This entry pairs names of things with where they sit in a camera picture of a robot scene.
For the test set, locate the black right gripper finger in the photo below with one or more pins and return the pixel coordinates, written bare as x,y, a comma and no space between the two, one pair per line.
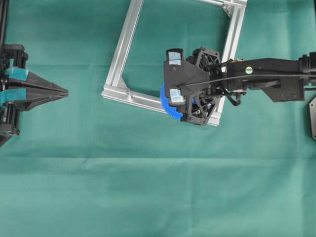
174,56
176,98

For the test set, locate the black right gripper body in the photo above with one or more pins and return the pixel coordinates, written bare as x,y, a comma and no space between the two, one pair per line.
200,103

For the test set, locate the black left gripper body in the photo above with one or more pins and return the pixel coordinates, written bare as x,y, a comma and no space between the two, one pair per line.
12,66

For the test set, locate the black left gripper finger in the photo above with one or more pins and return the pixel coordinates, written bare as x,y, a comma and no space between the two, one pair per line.
26,101
18,77

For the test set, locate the blue plastic gear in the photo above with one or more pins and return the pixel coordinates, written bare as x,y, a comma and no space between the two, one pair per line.
172,110

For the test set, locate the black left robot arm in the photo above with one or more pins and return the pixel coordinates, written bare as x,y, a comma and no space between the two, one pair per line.
3,17

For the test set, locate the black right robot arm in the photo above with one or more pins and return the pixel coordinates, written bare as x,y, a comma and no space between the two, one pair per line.
281,80

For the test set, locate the green table cloth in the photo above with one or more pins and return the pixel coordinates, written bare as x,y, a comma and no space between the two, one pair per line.
86,166

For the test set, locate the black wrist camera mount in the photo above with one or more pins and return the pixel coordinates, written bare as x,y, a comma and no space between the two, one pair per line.
186,73

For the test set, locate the aluminium extrusion frame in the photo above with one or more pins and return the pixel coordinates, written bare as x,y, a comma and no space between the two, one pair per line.
115,87

